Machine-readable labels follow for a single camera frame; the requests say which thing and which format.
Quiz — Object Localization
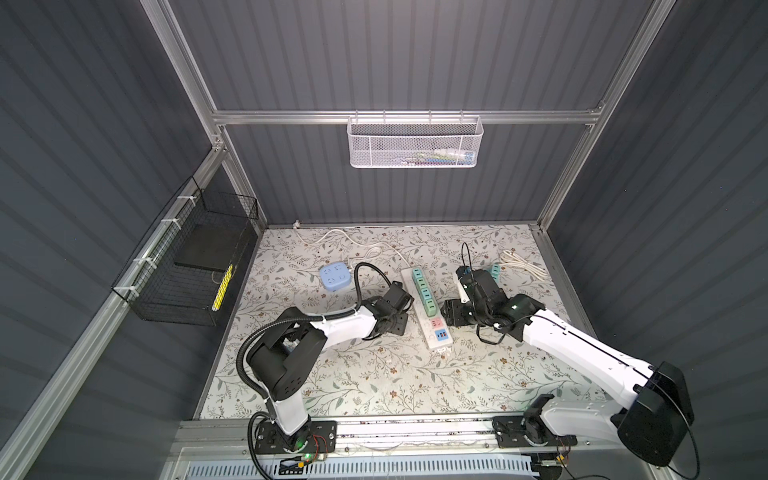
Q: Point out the yellow marker pen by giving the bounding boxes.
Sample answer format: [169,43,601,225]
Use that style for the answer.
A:
[211,264,235,312]

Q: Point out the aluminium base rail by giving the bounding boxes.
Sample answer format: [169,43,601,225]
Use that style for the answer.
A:
[161,413,647,469]

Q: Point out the white bundled cable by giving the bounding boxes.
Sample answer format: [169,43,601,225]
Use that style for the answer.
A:
[497,249,550,282]

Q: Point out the pens in white basket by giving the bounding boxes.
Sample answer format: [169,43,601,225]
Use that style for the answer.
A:
[397,149,476,168]

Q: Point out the white wire mesh basket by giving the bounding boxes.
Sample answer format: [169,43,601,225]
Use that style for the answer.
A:
[346,117,484,169]

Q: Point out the floral table mat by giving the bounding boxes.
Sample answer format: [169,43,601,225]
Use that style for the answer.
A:
[199,225,605,419]

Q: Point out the white power strip cord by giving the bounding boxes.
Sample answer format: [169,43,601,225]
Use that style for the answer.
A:
[291,220,415,271]

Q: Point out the black pad in basket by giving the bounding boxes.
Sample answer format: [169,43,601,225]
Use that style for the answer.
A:
[174,224,248,273]

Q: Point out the white multicolour power strip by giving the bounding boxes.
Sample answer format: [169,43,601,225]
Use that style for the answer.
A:
[401,267,453,353]

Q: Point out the blue square socket cube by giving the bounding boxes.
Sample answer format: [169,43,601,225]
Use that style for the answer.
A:
[319,261,352,292]

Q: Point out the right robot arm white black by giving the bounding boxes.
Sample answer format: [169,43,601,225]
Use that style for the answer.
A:
[441,266,694,467]

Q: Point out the teal usb power strip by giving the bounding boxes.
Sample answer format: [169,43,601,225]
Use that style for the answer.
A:
[486,263,502,282]

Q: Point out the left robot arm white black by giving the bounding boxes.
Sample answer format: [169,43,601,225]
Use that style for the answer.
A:
[236,281,414,444]

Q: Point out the black wire basket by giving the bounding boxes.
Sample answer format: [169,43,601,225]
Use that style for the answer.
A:
[112,178,259,327]

